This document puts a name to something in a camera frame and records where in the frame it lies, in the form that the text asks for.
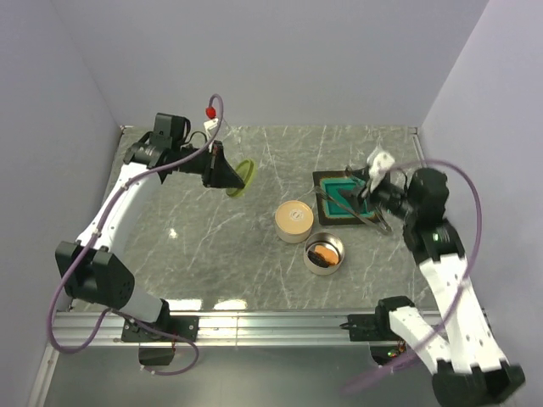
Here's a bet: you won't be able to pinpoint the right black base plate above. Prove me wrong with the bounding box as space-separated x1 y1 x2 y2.
342 314 382 342

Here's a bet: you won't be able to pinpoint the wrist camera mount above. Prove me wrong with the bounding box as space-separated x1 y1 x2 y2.
204 106 219 137
367 147 395 193

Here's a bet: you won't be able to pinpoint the black teal square tray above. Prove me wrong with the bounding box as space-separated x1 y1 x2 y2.
312 171 383 226

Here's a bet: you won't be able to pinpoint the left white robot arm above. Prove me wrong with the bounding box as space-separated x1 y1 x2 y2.
55 107 246 341

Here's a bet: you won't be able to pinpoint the steel lunch tin front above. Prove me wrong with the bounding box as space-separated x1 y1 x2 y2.
303 231 345 276

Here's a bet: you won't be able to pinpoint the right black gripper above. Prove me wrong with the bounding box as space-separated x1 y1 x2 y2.
336 166 418 220

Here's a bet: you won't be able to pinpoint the steel lunch tin near tray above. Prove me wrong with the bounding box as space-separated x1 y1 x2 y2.
275 224 312 244

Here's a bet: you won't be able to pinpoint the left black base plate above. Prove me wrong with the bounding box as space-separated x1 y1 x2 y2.
121 315 199 343

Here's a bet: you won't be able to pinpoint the orange salmon piece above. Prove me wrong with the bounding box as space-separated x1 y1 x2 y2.
315 245 340 266

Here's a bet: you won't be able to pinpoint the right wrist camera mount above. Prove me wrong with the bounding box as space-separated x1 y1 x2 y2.
367 147 395 193

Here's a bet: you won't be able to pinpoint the green round lid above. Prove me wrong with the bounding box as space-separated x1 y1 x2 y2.
226 159 257 198

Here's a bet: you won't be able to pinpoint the metal tongs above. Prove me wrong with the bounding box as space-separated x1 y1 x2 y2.
312 170 392 234

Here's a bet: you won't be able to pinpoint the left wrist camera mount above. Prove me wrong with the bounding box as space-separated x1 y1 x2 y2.
204 106 219 137

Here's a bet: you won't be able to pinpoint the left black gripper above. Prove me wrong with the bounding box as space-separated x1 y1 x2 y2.
173 139 244 189

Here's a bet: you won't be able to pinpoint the dark brown sausage piece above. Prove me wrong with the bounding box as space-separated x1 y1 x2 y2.
307 250 329 268

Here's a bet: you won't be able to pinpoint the tan round lid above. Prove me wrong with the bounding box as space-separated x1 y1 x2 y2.
275 200 314 235

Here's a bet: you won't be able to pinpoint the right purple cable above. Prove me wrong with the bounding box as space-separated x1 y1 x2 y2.
339 159 484 398

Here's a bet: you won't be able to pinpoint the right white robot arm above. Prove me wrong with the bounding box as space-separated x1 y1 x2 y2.
343 168 525 406

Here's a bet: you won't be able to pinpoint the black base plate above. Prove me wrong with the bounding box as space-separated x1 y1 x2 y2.
121 315 199 343
342 314 382 342

